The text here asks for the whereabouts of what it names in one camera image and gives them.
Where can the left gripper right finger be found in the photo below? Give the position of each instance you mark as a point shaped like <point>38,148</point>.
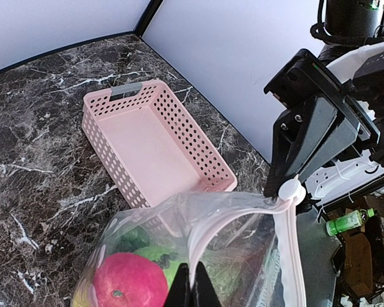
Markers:
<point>203,293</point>

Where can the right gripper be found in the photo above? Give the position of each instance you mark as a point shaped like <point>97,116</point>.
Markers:
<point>303,135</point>

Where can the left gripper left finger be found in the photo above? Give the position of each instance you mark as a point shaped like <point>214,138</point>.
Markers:
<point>179,293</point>

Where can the red apple toy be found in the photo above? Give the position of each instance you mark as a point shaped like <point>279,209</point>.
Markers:
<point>126,279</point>

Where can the clear polka dot zip bag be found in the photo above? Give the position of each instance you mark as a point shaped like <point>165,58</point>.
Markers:
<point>247,242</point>

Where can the pink perforated plastic basket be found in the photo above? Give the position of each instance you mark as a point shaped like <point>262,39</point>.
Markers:
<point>150,145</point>

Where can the green watermelon toy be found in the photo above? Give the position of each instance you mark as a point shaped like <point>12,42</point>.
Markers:
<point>139,242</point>

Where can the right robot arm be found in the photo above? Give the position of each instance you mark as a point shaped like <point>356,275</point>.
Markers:
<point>353,34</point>

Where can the green drink bottle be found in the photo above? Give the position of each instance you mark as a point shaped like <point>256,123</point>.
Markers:
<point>352,220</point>

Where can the right black frame post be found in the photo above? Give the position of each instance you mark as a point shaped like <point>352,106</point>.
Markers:
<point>147,16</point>

